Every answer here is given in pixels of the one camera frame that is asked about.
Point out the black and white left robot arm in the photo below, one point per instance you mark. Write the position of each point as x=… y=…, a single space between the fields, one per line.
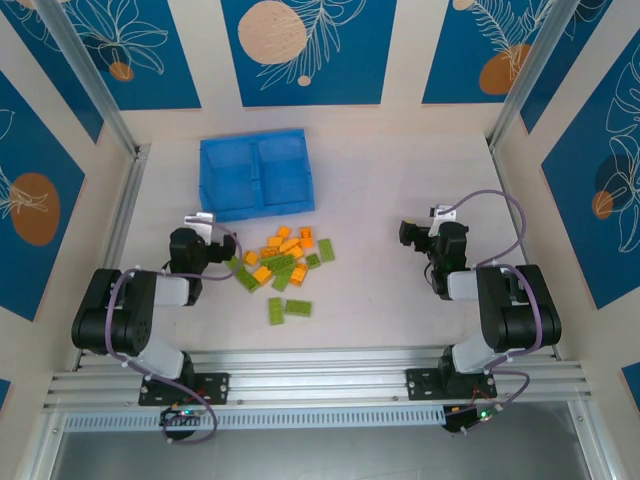
x=125 y=310

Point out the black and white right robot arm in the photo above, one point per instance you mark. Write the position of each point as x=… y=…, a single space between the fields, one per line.
x=500 y=310

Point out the long green lego brick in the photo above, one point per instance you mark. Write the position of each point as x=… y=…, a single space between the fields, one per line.
x=247 y=279
x=278 y=262
x=327 y=249
x=275 y=311
x=283 y=279
x=298 y=308

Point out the flat orange lego brick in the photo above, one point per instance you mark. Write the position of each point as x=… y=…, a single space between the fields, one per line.
x=274 y=241

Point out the orange sloped lego brick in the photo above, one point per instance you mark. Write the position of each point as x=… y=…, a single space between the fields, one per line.
x=290 y=246

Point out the orange rounded lego brick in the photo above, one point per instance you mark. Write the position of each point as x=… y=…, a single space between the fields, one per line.
x=298 y=275
x=297 y=253

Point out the blue two-compartment plastic bin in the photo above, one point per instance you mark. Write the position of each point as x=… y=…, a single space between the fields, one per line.
x=257 y=175

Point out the square green lego brick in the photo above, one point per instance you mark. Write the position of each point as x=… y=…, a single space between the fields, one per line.
x=313 y=260

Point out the small electronics board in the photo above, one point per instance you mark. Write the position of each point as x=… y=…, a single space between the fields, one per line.
x=470 y=417
x=181 y=416

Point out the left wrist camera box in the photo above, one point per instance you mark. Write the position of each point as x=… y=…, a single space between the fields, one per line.
x=198 y=220

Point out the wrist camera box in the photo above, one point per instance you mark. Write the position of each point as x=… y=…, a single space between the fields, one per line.
x=198 y=220
x=443 y=212

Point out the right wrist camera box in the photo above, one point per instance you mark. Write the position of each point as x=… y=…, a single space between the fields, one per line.
x=443 y=212

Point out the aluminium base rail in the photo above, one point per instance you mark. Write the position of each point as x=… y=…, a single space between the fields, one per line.
x=320 y=372

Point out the blue floral wall panel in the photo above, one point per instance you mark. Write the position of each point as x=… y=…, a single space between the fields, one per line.
x=470 y=50
x=310 y=50
x=150 y=50
x=595 y=210
x=50 y=75
x=590 y=60
x=35 y=210

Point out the aluminium frame post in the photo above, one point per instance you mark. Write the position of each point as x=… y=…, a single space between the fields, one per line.
x=85 y=65
x=535 y=65

